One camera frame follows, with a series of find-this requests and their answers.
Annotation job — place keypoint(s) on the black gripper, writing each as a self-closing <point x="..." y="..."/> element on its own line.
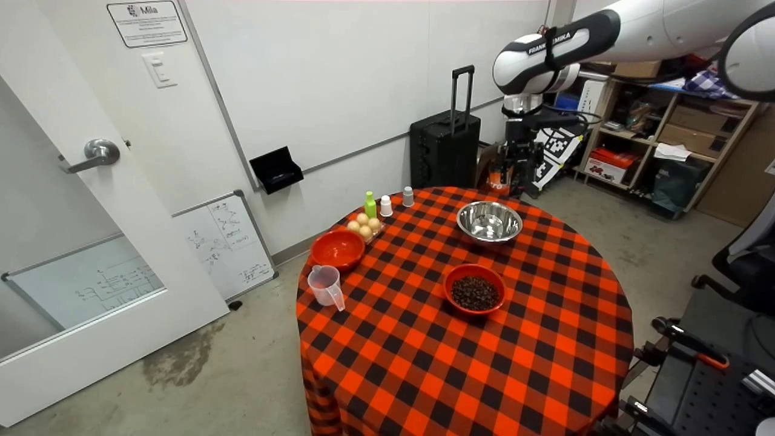
<point x="522" y="155"/>

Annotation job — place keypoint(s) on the silver metal bowl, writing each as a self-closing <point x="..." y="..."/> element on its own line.
<point x="490" y="222"/>

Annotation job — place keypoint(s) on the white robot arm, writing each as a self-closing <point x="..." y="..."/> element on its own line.
<point x="629" y="33"/>

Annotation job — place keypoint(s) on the red bowl with contents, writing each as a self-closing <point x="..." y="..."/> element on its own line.
<point x="473" y="290"/>

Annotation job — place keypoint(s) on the empty red bowl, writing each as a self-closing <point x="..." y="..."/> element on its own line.
<point x="338" y="247"/>

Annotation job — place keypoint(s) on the calibration marker board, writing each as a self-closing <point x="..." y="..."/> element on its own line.
<point x="558" y="147"/>

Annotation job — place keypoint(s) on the black suitcase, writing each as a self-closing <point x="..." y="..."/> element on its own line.
<point x="445" y="148"/>

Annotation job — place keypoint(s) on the small grey-capped bottle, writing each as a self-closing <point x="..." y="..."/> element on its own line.
<point x="409" y="196"/>

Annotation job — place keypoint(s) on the wooden shelf unit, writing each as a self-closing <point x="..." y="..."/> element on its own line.
<point x="659" y="130"/>

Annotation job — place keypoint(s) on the small white bottle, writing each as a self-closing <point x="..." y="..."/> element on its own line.
<point x="386" y="206"/>

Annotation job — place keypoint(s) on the green bottle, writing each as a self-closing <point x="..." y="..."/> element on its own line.
<point x="372" y="204"/>

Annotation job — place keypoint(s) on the orange black checkered tablecloth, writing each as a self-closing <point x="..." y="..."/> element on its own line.
<point x="400" y="360"/>

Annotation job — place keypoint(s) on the clear measuring cup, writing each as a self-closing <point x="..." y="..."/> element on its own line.
<point x="326" y="287"/>

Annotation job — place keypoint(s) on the orange black clamp left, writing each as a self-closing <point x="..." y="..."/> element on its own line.
<point x="703" y="353"/>

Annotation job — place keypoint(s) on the black office chair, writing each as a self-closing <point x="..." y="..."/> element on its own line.
<point x="750" y="263"/>

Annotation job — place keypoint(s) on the small whiteboard leaning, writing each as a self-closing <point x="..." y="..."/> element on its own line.
<point x="226" y="243"/>

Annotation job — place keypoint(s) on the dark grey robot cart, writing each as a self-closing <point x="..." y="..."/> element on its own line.
<point x="687" y="396"/>

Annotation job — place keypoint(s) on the white door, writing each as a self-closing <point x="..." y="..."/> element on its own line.
<point x="96" y="274"/>

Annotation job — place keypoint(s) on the black wall holder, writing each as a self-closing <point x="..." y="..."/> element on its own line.
<point x="277" y="170"/>

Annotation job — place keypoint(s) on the light switch plate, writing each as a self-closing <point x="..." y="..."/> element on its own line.
<point x="159" y="71"/>

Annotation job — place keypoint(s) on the white wall sign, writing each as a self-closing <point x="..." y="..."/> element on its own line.
<point x="148" y="22"/>

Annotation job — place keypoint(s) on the silver door handle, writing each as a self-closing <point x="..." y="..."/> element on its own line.
<point x="97" y="153"/>

